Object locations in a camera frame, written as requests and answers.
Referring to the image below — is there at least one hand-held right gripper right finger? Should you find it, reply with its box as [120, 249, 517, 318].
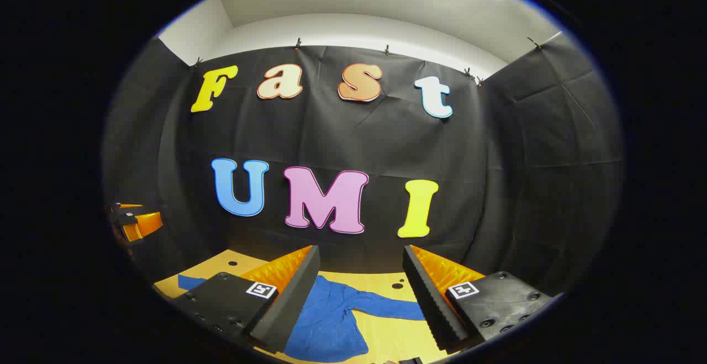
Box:
[402, 245, 553, 354]

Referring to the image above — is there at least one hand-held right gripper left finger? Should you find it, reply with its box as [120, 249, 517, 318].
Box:
[168, 245, 321, 354]

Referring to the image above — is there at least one blue shirt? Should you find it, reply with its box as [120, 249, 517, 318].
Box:
[178, 275, 426, 363]

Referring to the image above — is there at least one black backdrop cloth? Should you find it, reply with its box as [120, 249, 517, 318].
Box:
[102, 31, 625, 298]

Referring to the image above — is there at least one row of black backdrop clips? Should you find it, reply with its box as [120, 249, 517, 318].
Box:
[193, 36, 543, 86]

